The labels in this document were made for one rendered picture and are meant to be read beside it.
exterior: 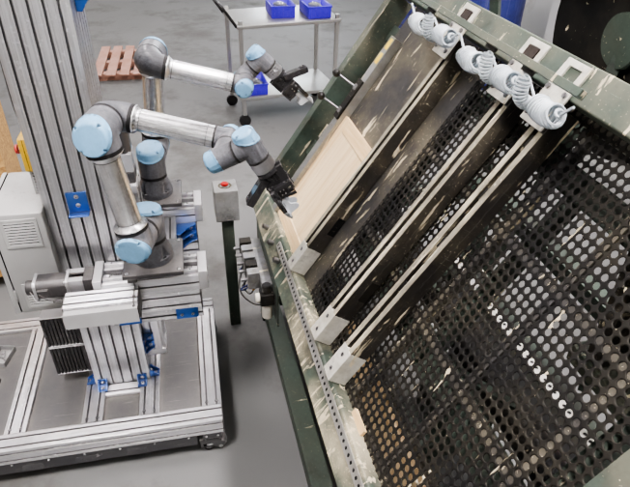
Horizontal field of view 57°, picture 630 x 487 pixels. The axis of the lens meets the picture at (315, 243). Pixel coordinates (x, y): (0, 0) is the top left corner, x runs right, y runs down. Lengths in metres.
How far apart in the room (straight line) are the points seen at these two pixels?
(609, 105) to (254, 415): 2.18
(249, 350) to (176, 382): 0.56
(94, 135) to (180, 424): 1.41
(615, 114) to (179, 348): 2.31
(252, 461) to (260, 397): 0.37
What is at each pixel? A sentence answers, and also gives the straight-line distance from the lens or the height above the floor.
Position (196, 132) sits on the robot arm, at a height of 1.58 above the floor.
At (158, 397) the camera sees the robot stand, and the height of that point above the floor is 0.23.
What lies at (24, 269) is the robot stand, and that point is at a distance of 2.51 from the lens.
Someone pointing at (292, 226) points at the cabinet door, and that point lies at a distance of 2.61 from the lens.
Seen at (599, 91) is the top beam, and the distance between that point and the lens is 1.60.
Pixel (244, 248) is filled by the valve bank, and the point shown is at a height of 0.77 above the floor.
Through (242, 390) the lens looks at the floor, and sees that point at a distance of 3.14.
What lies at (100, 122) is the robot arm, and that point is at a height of 1.67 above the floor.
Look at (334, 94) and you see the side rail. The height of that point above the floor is 1.37.
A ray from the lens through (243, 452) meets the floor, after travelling 2.91.
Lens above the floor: 2.39
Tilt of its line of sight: 35 degrees down
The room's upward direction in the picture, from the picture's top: 1 degrees clockwise
